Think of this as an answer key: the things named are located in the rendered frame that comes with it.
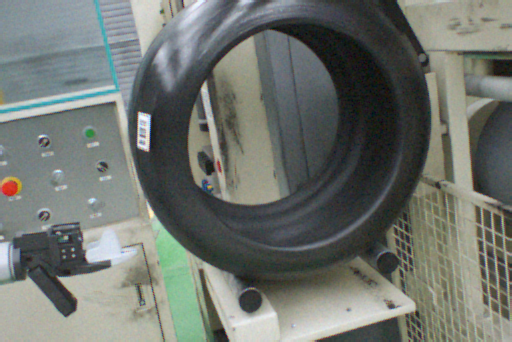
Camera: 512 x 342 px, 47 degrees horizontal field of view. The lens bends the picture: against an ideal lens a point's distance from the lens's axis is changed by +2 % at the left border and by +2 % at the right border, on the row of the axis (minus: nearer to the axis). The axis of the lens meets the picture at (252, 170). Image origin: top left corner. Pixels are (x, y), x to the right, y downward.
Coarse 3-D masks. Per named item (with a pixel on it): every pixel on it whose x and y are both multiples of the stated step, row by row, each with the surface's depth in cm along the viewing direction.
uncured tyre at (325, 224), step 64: (256, 0) 96; (320, 0) 99; (192, 64) 96; (384, 64) 103; (128, 128) 113; (384, 128) 129; (192, 192) 100; (320, 192) 136; (384, 192) 109; (256, 256) 105; (320, 256) 109
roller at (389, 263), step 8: (376, 248) 115; (384, 248) 115; (368, 256) 116; (376, 256) 113; (384, 256) 112; (392, 256) 113; (376, 264) 113; (384, 264) 113; (392, 264) 113; (384, 272) 113
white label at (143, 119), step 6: (138, 114) 98; (144, 114) 97; (138, 120) 99; (144, 120) 97; (138, 126) 99; (144, 126) 97; (138, 132) 99; (144, 132) 97; (138, 138) 99; (144, 138) 97; (138, 144) 99; (144, 144) 97
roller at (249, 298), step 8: (224, 272) 120; (232, 280) 114; (240, 280) 112; (248, 280) 112; (232, 288) 112; (240, 288) 109; (248, 288) 108; (256, 288) 109; (240, 296) 107; (248, 296) 107; (256, 296) 107; (240, 304) 107; (248, 304) 107; (256, 304) 108; (248, 312) 108
